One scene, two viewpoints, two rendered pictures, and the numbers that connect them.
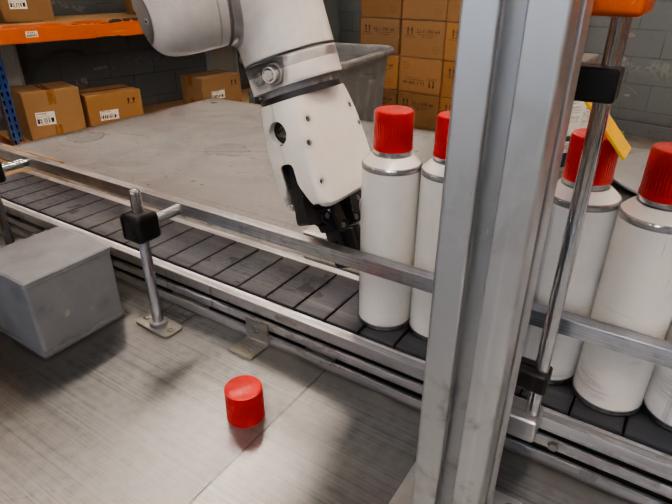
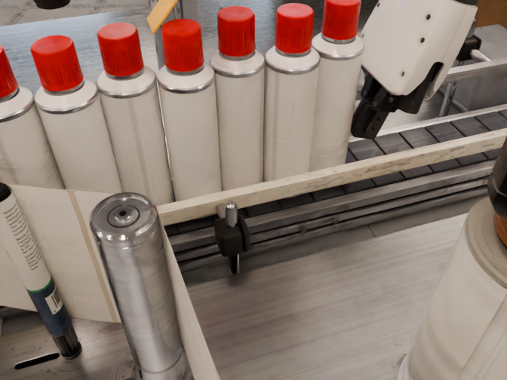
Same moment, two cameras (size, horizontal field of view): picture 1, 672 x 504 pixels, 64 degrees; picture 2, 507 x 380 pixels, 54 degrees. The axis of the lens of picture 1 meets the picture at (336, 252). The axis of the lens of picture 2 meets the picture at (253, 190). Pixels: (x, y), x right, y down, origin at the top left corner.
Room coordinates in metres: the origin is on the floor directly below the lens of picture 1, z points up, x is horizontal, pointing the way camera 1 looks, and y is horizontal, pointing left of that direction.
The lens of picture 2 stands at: (0.66, -0.45, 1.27)
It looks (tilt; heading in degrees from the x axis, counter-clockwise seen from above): 43 degrees down; 129
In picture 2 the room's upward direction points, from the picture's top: straight up
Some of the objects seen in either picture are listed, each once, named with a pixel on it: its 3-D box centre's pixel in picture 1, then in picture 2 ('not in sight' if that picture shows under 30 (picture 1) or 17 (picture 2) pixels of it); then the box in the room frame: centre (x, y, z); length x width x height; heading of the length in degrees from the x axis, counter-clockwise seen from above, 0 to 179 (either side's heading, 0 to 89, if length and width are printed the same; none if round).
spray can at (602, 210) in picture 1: (567, 262); (191, 127); (0.37, -0.18, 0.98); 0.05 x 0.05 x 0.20
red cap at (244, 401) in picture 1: (244, 400); not in sight; (0.36, 0.08, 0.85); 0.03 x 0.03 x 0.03
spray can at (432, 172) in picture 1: (445, 231); (289, 108); (0.42, -0.10, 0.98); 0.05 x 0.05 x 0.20
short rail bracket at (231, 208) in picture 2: not in sight; (234, 245); (0.44, -0.21, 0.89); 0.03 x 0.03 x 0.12; 57
